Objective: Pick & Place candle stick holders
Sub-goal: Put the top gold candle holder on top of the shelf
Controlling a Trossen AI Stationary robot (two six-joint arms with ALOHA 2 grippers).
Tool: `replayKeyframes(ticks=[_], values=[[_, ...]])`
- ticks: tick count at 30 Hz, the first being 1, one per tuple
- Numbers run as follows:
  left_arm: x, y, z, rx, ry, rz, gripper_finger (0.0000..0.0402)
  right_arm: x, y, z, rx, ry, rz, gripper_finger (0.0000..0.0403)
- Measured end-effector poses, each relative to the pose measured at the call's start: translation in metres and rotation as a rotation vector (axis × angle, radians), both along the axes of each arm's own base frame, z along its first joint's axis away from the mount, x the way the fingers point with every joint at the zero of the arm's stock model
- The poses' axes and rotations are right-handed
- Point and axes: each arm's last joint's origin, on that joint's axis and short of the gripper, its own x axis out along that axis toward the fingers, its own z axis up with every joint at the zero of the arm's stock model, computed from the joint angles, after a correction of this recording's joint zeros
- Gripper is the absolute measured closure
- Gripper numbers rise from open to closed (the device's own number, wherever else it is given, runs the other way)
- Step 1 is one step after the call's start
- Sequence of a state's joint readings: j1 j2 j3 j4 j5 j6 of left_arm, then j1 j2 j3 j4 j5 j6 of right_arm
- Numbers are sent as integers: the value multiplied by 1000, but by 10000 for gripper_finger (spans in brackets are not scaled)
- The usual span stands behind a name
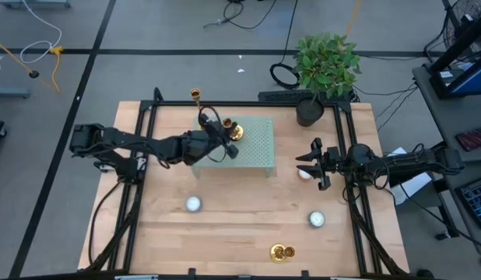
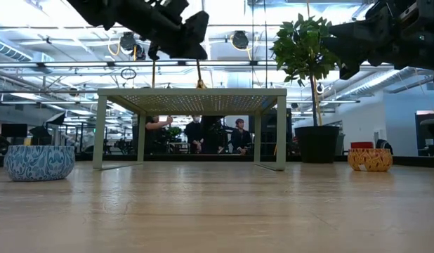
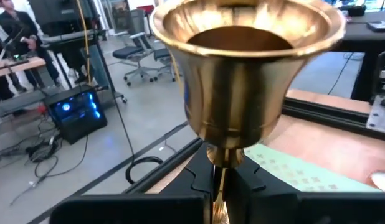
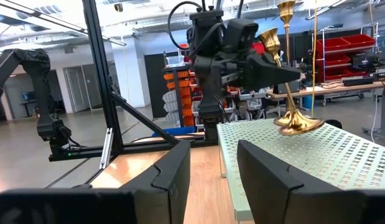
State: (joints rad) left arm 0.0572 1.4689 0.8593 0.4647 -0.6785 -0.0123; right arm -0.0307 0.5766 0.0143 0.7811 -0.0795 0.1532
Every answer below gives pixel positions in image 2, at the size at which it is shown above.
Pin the green perforated metal shelf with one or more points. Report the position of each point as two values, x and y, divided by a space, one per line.
192 92

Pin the person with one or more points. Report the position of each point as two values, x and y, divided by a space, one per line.
194 135
240 138
152 135

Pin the black office chair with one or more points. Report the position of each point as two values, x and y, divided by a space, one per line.
432 130

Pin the red box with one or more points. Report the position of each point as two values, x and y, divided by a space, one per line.
361 144

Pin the tall gold candlestick holder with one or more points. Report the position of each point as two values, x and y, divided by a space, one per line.
153 75

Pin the black softbox lamp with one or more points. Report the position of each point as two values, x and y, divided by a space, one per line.
50 124

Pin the black plant pot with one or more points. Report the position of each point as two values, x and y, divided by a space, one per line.
317 144

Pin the white tealight candle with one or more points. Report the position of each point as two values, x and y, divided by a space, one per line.
369 160

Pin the black ceiling spotlight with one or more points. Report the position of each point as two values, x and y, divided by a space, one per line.
127 41
240 39

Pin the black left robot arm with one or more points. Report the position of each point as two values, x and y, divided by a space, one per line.
90 10

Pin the black monitor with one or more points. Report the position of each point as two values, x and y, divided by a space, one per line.
14 130

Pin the blue patterned candle bowl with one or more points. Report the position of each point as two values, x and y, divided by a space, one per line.
38 163

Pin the green leafy plant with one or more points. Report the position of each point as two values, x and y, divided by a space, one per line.
303 49

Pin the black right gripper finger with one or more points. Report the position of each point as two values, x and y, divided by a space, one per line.
361 31
348 66

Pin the black backpack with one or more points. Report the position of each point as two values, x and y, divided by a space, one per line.
383 144

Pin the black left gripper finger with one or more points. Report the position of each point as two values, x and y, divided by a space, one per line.
192 49
199 24

